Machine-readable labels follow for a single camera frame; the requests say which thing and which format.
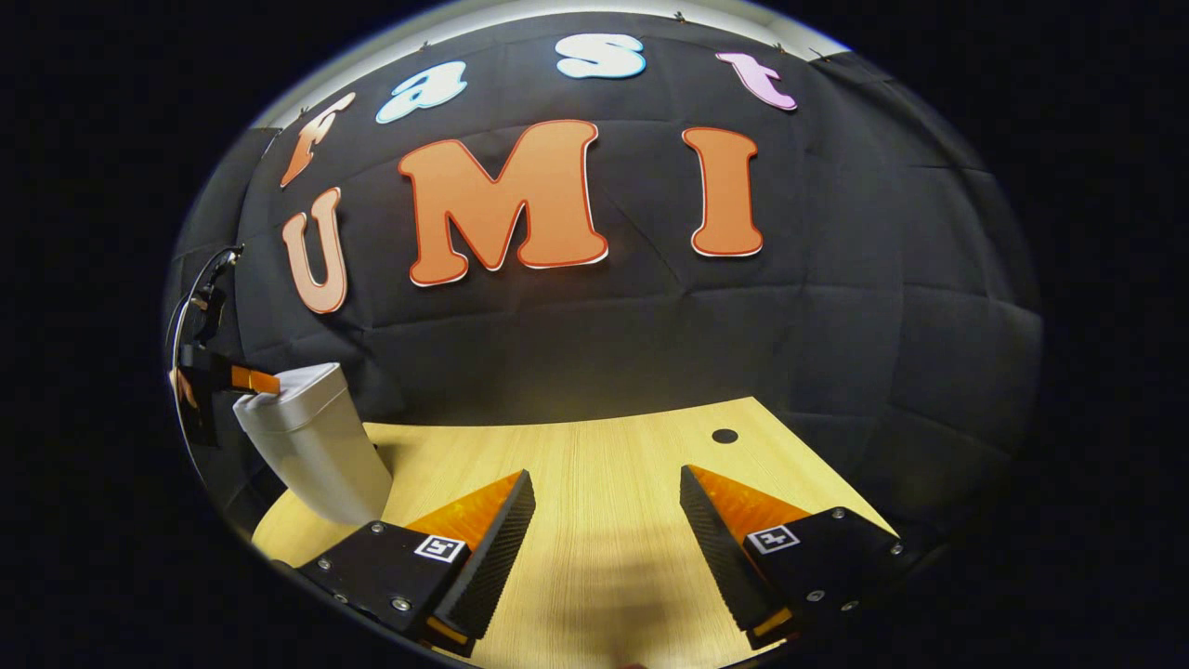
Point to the black backdrop cloth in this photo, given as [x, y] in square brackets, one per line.
[743, 325]

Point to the white desktop garbage bin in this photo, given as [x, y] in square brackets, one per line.
[316, 446]

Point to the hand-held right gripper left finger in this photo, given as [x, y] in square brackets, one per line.
[483, 567]

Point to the wooden desktop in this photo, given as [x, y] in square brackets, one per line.
[594, 465]

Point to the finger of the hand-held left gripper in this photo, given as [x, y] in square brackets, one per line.
[253, 379]

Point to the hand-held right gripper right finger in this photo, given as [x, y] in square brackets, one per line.
[729, 567]

